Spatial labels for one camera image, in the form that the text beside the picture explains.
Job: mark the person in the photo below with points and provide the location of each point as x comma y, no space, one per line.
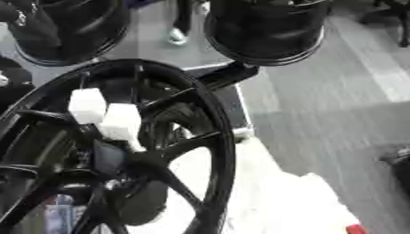
179,30

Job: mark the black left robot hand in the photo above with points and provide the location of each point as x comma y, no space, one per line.
140,201

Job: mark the black spoked wheel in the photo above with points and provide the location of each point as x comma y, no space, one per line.
218,122

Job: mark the black wheel stand bracket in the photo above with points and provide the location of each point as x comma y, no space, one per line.
229,74

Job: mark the small red object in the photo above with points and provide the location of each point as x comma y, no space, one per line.
356,229

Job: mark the black round wheel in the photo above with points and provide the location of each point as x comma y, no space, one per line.
74,30
267,30

